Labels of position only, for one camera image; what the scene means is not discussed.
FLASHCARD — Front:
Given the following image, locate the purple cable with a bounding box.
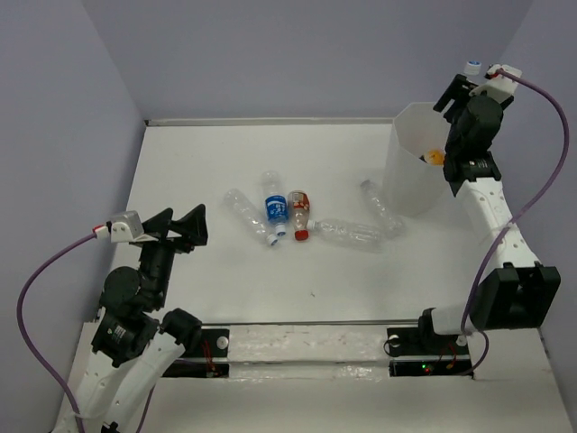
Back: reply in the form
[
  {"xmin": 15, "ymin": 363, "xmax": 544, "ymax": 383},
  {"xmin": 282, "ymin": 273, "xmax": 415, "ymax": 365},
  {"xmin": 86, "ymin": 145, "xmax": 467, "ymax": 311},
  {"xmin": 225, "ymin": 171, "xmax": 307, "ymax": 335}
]
[
  {"xmin": 461, "ymin": 74, "xmax": 571, "ymax": 378},
  {"xmin": 16, "ymin": 232, "xmax": 157, "ymax": 433}
]

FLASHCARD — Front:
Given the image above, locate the clear crushed plastic bottle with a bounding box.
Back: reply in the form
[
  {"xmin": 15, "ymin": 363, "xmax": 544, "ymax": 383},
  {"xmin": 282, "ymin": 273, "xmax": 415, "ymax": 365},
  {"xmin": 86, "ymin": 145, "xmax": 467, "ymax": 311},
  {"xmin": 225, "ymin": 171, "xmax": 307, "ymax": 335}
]
[{"xmin": 224, "ymin": 189, "xmax": 279, "ymax": 247}]

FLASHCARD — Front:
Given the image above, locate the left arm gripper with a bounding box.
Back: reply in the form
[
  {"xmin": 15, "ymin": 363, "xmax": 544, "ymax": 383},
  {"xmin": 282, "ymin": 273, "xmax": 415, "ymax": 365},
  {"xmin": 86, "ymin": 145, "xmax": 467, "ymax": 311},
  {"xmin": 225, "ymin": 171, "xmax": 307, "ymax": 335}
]
[{"xmin": 137, "ymin": 202, "xmax": 209, "ymax": 307}]

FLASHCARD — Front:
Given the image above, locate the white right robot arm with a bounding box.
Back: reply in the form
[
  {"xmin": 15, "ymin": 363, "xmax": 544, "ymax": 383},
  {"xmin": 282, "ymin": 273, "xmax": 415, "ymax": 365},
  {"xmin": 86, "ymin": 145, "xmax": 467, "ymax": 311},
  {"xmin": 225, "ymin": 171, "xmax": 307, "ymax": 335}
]
[{"xmin": 288, "ymin": 64, "xmax": 569, "ymax": 354}]

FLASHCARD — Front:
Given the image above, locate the blue label water bottle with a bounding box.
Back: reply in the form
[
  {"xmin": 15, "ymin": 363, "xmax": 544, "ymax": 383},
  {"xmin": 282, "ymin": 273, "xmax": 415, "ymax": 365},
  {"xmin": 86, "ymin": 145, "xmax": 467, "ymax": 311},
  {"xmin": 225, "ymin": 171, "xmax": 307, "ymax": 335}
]
[{"xmin": 261, "ymin": 170, "xmax": 289, "ymax": 237}]

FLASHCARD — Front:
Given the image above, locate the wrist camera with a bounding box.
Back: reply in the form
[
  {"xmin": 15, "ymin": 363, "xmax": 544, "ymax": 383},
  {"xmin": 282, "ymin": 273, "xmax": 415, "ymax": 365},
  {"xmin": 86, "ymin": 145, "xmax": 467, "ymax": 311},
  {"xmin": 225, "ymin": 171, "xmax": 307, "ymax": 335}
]
[
  {"xmin": 92, "ymin": 210, "xmax": 144, "ymax": 244},
  {"xmin": 475, "ymin": 64, "xmax": 522, "ymax": 104}
]

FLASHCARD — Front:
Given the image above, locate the orange juice bottle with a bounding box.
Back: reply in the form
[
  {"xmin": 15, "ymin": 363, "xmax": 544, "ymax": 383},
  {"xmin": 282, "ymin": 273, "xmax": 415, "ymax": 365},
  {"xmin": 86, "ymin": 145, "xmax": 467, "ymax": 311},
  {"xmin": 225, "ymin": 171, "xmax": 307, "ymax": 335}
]
[{"xmin": 419, "ymin": 149, "xmax": 445, "ymax": 166}]

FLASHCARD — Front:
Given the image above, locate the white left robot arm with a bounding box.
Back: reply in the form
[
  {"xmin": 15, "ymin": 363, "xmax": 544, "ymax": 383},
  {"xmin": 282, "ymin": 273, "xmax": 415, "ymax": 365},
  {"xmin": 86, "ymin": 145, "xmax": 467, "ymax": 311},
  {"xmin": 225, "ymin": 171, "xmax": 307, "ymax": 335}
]
[{"xmin": 55, "ymin": 204, "xmax": 208, "ymax": 432}]

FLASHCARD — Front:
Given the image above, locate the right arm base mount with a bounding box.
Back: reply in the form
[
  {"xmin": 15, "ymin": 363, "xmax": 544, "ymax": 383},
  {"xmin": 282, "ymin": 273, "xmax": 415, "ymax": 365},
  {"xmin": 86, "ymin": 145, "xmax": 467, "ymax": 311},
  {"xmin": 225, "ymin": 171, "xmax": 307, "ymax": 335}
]
[{"xmin": 383, "ymin": 327, "xmax": 472, "ymax": 378}]

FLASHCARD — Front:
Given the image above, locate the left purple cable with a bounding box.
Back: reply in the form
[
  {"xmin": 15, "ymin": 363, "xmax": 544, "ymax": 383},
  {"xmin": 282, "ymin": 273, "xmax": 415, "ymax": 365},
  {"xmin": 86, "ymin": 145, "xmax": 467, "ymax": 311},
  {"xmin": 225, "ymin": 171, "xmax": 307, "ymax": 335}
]
[{"xmin": 16, "ymin": 232, "xmax": 157, "ymax": 433}]

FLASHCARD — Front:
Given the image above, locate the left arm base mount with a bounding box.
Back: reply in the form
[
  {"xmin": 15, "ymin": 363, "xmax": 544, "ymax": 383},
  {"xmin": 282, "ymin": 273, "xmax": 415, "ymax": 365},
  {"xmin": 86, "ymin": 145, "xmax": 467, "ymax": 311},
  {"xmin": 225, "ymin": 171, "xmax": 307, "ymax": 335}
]
[{"xmin": 162, "ymin": 327, "xmax": 230, "ymax": 379}]

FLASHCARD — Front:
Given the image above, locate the white plastic bin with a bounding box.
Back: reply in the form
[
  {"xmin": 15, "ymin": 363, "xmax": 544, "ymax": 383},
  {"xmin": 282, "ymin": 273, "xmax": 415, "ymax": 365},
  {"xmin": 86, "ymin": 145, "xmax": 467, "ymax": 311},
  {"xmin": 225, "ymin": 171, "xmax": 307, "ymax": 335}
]
[{"xmin": 382, "ymin": 102, "xmax": 449, "ymax": 217}]

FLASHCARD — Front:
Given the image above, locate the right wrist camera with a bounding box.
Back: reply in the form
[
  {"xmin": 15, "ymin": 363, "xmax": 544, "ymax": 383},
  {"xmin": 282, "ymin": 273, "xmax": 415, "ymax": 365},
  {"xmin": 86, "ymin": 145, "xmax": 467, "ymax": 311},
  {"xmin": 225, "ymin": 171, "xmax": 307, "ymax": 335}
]
[{"xmin": 475, "ymin": 64, "xmax": 522, "ymax": 104}]

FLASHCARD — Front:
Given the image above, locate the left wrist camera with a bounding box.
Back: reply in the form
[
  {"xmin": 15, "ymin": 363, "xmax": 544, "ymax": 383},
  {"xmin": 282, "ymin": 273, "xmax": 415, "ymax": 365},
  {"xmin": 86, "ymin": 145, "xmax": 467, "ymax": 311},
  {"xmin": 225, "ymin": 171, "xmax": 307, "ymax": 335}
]
[{"xmin": 92, "ymin": 210, "xmax": 144, "ymax": 244}]

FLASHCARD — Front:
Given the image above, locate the red cap small bottle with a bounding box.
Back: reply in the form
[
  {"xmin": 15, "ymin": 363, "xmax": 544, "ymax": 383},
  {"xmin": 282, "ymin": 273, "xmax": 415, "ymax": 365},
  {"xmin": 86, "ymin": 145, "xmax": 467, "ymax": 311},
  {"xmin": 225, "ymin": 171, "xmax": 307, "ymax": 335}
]
[{"xmin": 288, "ymin": 190, "xmax": 310, "ymax": 242}]

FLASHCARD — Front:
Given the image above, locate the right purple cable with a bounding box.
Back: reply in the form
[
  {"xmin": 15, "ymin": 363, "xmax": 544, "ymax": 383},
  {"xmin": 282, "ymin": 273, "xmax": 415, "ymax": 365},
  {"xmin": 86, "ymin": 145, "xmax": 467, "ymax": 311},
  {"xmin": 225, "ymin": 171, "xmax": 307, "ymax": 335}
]
[{"xmin": 461, "ymin": 74, "xmax": 571, "ymax": 378}]

